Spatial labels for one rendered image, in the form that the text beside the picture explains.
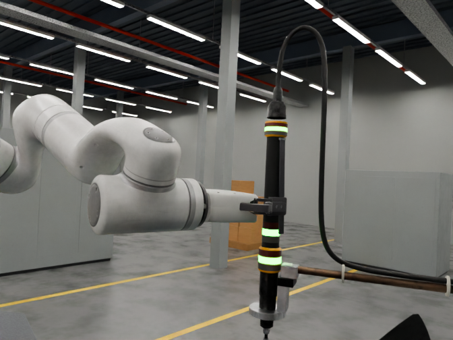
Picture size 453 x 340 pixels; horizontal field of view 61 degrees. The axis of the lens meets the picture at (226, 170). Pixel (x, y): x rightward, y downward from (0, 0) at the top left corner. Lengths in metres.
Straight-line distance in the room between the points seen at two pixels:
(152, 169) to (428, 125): 12.93
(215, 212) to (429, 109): 12.90
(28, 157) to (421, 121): 12.90
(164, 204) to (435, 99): 13.00
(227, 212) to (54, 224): 6.47
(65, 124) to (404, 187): 7.56
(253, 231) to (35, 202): 4.69
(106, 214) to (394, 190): 7.69
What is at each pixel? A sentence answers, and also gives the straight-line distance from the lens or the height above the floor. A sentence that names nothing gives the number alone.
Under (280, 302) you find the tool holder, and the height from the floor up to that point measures 1.47.
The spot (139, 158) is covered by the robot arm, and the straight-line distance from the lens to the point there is 0.53.
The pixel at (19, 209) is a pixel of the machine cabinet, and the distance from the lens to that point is 6.79.
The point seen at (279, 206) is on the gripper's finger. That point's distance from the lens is 0.68.
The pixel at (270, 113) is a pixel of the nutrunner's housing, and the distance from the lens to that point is 0.74.
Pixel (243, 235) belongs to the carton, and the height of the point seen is 0.31.
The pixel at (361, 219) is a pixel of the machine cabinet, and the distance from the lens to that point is 8.34.
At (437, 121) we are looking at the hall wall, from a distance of 13.29.
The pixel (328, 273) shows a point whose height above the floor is 1.54.
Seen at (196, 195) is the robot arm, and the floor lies 1.67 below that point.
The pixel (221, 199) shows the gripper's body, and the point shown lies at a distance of 0.61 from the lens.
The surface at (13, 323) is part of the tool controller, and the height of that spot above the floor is 1.24.
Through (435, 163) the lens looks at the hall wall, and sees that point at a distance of 13.16.
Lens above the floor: 1.70
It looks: 1 degrees up
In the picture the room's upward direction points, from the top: 3 degrees clockwise
